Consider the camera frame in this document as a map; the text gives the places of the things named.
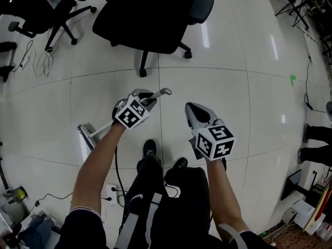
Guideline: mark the black panel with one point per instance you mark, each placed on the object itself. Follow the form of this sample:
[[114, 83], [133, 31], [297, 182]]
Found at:
[[293, 183]]

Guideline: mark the green floor tape mark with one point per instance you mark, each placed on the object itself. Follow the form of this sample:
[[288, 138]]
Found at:
[[293, 79]]

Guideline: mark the mesh waste basket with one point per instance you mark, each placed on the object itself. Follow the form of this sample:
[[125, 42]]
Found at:
[[20, 194]]

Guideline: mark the blue cloth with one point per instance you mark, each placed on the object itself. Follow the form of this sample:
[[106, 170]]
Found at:
[[39, 227]]

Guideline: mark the brown floor mat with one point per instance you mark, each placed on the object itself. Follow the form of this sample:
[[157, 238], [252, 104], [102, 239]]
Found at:
[[290, 238]]

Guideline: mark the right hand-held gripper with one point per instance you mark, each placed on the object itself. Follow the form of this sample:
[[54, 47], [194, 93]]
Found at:
[[215, 144]]

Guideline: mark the person's black shoe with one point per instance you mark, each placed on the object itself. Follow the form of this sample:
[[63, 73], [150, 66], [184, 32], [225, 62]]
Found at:
[[150, 147], [180, 162]]

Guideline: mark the person's right black shoe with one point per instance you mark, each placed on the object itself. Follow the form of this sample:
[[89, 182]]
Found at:
[[180, 162]]

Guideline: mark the white power strip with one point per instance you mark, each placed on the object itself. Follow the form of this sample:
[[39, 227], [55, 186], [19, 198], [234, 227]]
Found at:
[[25, 61]]

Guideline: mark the person's dark shirt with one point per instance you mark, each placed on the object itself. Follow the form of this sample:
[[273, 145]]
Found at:
[[80, 229]]

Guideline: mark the clear plastic bottle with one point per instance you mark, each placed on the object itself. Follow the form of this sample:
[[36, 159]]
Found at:
[[324, 231]]

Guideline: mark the grey hand-held device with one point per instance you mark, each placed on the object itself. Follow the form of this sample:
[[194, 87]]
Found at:
[[329, 110]]

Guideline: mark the person's left forearm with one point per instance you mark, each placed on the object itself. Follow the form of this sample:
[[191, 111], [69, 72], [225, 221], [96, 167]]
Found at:
[[90, 170]]

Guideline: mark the person's left black shoe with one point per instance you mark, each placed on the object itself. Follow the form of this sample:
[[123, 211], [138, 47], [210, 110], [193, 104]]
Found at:
[[150, 147]]

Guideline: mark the person's white harness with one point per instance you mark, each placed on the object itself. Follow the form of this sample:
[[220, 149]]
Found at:
[[233, 236]]

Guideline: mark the person's black trousers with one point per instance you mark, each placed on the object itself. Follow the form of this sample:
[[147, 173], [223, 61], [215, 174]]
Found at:
[[181, 204]]

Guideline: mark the white storage box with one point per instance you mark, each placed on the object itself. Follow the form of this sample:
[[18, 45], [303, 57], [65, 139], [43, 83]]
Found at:
[[24, 220]]

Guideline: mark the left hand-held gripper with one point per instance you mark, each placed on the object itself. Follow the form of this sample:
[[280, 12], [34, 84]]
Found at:
[[132, 113]]

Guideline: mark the black mesh office chair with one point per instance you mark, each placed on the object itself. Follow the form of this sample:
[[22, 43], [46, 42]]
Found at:
[[145, 17]]

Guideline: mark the white socket block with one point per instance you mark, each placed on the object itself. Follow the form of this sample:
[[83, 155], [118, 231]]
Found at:
[[111, 194]]

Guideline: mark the red board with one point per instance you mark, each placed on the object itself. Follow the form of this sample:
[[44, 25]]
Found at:
[[320, 206]]

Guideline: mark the person's right forearm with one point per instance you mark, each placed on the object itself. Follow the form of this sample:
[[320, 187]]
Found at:
[[223, 196]]

